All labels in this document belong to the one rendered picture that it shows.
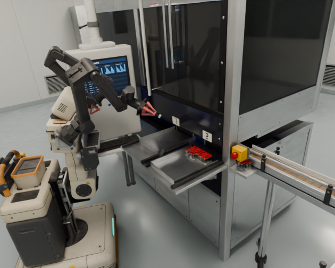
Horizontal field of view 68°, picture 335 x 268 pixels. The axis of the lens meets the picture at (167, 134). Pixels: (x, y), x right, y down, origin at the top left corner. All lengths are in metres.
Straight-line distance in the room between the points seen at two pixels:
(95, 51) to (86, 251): 1.45
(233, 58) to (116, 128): 1.23
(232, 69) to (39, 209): 1.36
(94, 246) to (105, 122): 0.96
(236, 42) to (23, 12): 5.58
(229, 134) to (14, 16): 5.62
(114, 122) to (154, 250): 1.12
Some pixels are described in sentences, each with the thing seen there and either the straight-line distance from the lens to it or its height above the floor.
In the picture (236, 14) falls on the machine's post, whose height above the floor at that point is 1.73.
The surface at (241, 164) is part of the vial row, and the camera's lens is 1.56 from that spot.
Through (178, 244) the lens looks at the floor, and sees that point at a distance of 2.30.
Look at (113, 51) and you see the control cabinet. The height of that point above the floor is 1.52.
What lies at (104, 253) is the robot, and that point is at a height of 0.28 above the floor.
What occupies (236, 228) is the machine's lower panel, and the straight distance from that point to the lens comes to 2.07.
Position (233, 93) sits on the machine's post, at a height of 1.35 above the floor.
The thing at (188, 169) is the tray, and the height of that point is 0.88.
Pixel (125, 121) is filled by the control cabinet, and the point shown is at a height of 0.93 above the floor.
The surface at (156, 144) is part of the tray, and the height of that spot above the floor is 0.88.
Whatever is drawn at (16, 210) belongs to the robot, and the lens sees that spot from 1.76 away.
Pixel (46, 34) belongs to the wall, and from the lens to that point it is 6.56.
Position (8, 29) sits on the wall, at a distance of 6.46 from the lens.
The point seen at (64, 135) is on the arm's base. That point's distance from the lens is 1.45.
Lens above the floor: 1.76
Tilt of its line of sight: 26 degrees down
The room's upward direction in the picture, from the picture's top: 4 degrees counter-clockwise
